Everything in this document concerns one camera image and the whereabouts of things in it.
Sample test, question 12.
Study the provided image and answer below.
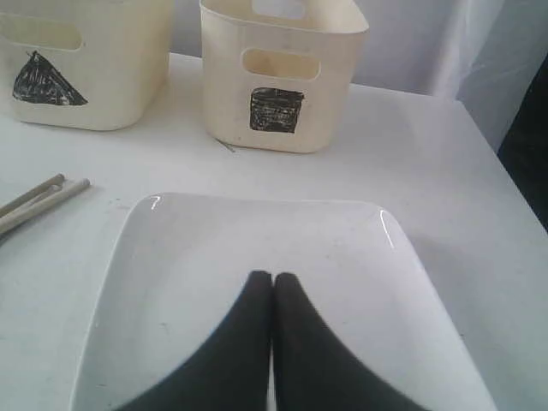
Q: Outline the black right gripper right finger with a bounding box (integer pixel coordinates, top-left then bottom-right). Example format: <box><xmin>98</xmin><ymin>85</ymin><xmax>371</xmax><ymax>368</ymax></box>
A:
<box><xmin>272</xmin><ymin>273</ymin><xmax>423</xmax><ymax>410</ymax></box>

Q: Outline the white square ceramic plate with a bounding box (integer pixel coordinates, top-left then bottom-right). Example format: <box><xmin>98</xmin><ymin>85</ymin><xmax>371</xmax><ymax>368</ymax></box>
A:
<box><xmin>71</xmin><ymin>194</ymin><xmax>495</xmax><ymax>410</ymax></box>

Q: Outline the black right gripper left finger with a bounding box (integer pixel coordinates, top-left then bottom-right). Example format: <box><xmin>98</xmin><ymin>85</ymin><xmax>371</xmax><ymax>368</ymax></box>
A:
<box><xmin>120</xmin><ymin>271</ymin><xmax>272</xmax><ymax>410</ymax></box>

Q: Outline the cream bin with triangle mark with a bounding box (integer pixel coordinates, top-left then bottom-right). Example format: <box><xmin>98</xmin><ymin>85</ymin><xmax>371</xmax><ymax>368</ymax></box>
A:
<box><xmin>1</xmin><ymin>1</ymin><xmax>174</xmax><ymax>131</ymax></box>

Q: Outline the cream bin with square mark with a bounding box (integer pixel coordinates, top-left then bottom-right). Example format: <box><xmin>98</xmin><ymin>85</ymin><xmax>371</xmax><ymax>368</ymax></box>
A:
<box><xmin>200</xmin><ymin>1</ymin><xmax>369</xmax><ymax>153</ymax></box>

